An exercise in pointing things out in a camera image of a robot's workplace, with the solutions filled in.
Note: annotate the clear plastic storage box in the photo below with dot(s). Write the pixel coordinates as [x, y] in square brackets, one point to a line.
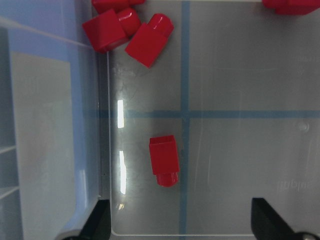
[238, 86]

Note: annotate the blue plastic tray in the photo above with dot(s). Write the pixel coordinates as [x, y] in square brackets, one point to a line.
[49, 120]

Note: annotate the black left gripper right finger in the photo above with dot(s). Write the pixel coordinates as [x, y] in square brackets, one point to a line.
[267, 224]

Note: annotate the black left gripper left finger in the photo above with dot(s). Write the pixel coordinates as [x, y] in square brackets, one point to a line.
[98, 225]

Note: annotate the red block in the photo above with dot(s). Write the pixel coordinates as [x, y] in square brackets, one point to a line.
[102, 6]
[292, 7]
[150, 39]
[164, 160]
[110, 30]

